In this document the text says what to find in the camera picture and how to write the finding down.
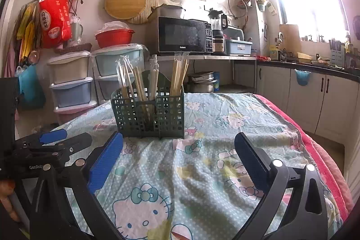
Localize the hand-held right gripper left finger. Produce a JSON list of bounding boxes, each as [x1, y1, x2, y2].
[[29, 131, 124, 240]]

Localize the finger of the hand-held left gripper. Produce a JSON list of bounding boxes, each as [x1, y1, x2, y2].
[[60, 132, 93, 162], [39, 129, 68, 144]]

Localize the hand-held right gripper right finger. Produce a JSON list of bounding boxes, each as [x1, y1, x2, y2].
[[233, 132, 329, 240]]

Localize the green plastic utensil basket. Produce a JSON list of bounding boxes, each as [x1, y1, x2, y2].
[[111, 70, 185, 140]]

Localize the bunch of wooden chopsticks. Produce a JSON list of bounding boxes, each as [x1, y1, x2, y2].
[[116, 52, 190, 123]]

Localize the person's left hand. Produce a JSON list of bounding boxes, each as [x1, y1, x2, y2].
[[0, 180, 21, 224]]

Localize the blue hanging cloth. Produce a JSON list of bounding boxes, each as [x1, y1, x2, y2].
[[18, 64, 46, 110]]

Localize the cartoon cat print tablecloth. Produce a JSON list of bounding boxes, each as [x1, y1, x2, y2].
[[51, 92, 346, 240]]

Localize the drawer tower with cream drawer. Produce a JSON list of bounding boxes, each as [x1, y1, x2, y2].
[[47, 51, 95, 124]]

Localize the pink blanket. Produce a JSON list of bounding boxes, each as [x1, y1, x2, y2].
[[254, 94, 355, 221]]

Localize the drawer tower with teal drawer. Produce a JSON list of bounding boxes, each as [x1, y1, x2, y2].
[[91, 43, 144, 106]]

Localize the brown wicker tray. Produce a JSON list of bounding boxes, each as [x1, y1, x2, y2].
[[54, 43, 93, 55]]

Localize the steel pot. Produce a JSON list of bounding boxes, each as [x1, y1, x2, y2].
[[187, 71, 216, 93]]

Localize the white kitchen cabinets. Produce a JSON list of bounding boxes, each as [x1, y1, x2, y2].
[[255, 58, 360, 145]]

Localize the blue hanging bin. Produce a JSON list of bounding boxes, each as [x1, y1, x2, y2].
[[294, 69, 312, 87]]

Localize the yellow hanging cloth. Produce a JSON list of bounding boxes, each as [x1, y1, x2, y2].
[[16, 3, 39, 64]]

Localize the red plastic basin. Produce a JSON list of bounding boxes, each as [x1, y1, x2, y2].
[[95, 29, 136, 49]]

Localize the metal kitchen shelf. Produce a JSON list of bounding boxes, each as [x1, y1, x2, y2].
[[144, 54, 258, 95]]

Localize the red gift bag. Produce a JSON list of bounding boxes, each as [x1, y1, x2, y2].
[[37, 0, 73, 49]]

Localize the grey-blue dish box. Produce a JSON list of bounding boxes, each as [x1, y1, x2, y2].
[[225, 39, 253, 56]]

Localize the plastic-wrapped white bowl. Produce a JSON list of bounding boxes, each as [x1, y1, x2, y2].
[[101, 21, 130, 32]]

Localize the pale cutting board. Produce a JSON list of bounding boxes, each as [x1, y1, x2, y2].
[[279, 24, 301, 52]]

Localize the white countertop appliance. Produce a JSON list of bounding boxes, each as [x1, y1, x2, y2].
[[226, 25, 244, 41]]

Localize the black blender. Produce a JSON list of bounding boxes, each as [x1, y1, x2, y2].
[[208, 9, 228, 56]]

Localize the white knife rack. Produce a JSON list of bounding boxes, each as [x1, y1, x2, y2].
[[330, 40, 345, 68]]

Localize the black microwave oven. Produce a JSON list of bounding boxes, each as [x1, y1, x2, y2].
[[157, 16, 213, 56]]

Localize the round bamboo board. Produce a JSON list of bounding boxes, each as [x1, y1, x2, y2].
[[104, 0, 146, 20]]

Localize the round bamboo mat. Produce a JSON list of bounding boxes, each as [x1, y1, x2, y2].
[[128, 0, 159, 25]]

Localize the grey lidded pot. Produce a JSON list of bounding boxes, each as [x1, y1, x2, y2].
[[153, 5, 187, 18]]

